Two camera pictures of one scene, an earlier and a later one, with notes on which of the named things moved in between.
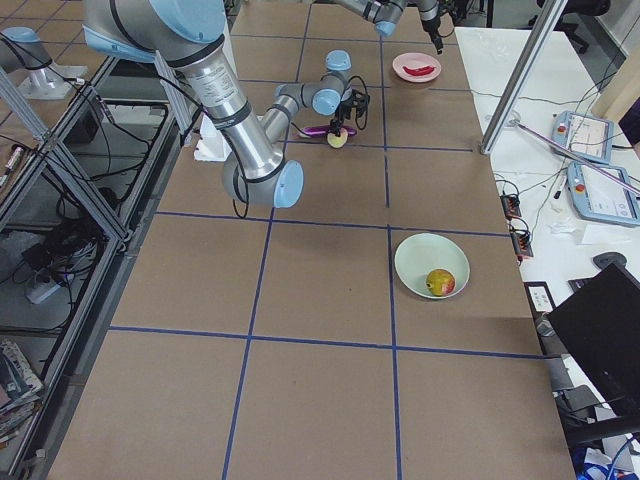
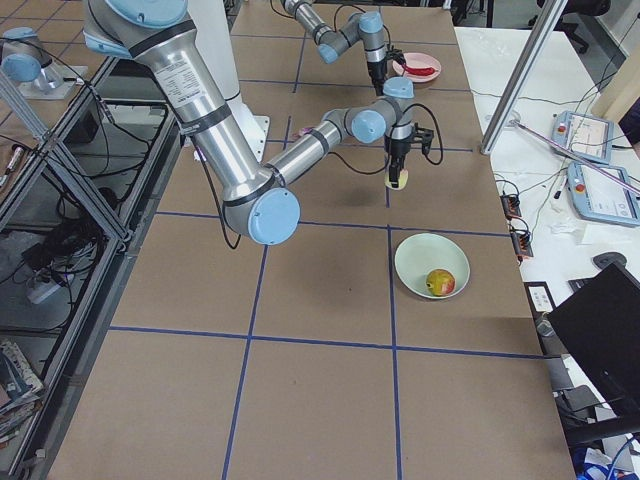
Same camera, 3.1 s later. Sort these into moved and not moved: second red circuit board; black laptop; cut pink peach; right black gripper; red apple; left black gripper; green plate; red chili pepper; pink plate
Moved: cut pink peach; left black gripper; right black gripper
Not moved: black laptop; pink plate; red apple; second red circuit board; green plate; red chili pepper
